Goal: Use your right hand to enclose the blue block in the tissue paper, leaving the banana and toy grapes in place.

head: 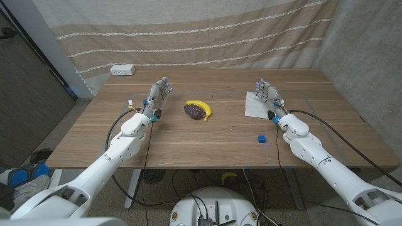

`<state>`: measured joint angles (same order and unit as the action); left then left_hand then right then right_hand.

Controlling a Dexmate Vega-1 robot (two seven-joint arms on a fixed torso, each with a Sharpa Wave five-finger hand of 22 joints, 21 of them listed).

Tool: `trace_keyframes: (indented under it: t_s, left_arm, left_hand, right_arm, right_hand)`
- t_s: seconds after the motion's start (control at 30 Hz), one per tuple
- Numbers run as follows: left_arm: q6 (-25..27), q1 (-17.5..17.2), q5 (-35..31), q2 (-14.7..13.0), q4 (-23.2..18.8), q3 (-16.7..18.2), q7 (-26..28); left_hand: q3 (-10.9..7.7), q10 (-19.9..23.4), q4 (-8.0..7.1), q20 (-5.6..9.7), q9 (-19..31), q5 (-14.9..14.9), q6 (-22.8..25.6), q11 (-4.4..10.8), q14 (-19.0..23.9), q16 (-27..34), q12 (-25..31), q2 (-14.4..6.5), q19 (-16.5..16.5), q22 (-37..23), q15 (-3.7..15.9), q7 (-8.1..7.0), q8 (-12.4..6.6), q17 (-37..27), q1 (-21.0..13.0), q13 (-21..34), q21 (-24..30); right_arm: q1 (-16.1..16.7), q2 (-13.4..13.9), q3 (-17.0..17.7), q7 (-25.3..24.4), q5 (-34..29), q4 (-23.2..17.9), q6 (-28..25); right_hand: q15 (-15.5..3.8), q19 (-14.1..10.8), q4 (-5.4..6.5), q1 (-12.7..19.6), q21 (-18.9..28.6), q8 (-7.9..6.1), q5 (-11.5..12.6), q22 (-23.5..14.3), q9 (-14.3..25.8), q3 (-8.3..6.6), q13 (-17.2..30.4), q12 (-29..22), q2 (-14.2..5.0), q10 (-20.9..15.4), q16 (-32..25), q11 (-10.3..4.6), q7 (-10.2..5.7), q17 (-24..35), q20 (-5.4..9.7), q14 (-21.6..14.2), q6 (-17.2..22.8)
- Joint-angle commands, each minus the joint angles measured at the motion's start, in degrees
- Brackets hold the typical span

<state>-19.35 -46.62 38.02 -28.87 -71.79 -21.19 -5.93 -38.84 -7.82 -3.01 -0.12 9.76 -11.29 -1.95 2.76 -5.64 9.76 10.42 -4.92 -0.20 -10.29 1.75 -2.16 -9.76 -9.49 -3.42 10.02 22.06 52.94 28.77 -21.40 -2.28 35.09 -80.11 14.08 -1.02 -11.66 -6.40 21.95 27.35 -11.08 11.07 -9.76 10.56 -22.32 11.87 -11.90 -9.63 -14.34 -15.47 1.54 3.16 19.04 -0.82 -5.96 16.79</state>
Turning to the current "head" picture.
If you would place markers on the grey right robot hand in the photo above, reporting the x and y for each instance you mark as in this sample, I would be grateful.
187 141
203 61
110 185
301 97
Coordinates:
270 94

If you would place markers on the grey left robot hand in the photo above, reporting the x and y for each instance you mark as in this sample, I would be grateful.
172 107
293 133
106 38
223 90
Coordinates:
154 99

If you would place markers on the white cloth napkin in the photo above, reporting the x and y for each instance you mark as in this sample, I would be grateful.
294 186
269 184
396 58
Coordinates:
252 108

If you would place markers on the blue block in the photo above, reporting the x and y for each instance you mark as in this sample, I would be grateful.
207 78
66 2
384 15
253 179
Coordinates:
262 139

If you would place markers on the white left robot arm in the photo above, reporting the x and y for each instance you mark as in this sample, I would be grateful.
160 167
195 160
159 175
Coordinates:
103 163

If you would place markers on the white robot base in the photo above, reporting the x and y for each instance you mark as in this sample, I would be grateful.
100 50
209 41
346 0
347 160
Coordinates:
220 201

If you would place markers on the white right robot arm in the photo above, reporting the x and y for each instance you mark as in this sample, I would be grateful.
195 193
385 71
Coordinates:
326 166

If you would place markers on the purple toy grapes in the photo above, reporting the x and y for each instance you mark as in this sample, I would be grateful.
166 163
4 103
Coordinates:
194 111

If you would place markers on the yellow banana on floor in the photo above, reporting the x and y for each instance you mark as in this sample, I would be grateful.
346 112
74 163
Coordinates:
227 175

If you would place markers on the white power strip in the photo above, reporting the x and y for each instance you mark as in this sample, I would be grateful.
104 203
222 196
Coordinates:
122 69

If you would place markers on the beige striped curtain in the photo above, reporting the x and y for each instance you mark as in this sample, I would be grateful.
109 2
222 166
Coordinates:
188 40

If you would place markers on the black round floor fan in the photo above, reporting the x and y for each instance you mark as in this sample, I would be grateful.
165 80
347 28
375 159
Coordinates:
153 175

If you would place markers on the white table leg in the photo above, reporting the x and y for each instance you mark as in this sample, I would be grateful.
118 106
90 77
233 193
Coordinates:
132 188
295 188

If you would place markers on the white robot torso edge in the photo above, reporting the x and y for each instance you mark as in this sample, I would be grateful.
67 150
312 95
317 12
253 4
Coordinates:
63 222

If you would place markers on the grey sneaker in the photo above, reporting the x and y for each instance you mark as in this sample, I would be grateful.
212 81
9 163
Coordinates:
29 190

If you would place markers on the blue and black shoe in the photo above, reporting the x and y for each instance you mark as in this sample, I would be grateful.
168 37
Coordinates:
19 177

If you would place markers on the white door frame post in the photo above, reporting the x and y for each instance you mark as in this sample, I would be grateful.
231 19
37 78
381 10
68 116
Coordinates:
47 40

